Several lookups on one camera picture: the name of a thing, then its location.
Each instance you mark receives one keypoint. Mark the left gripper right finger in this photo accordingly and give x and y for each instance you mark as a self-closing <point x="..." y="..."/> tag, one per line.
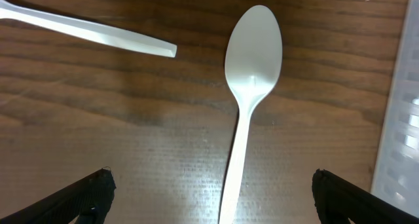
<point x="338" y="201"/>

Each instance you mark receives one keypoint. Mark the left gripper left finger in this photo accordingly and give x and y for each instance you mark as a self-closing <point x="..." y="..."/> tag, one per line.
<point x="87" y="200"/>

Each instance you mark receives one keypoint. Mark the white spoon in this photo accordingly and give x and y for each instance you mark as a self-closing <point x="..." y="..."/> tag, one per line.
<point x="91" y="31"/>
<point x="253" y="63"/>

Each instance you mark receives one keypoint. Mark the clear plastic basket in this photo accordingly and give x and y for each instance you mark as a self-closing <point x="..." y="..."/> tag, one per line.
<point x="395" y="177"/>

